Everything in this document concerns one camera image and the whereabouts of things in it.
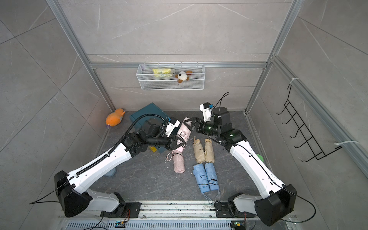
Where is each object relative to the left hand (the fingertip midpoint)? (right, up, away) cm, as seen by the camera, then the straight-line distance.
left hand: (184, 140), depth 68 cm
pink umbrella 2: (0, +4, -1) cm, 4 cm away
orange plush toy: (-55, +11, +38) cm, 67 cm away
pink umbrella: (-4, -15, +20) cm, 25 cm away
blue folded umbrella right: (+16, -23, +13) cm, 31 cm away
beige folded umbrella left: (+9, -10, +23) cm, 27 cm away
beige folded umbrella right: (+16, -12, +23) cm, 31 cm away
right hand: (+2, +8, +2) cm, 9 cm away
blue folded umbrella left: (+10, -25, +12) cm, 29 cm away
